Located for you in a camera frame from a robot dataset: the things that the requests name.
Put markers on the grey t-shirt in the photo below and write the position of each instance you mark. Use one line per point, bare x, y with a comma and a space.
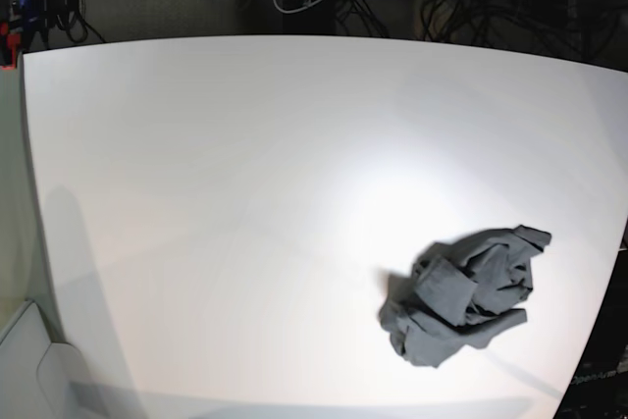
460, 294

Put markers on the red clamp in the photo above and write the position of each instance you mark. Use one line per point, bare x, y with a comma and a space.
11, 43

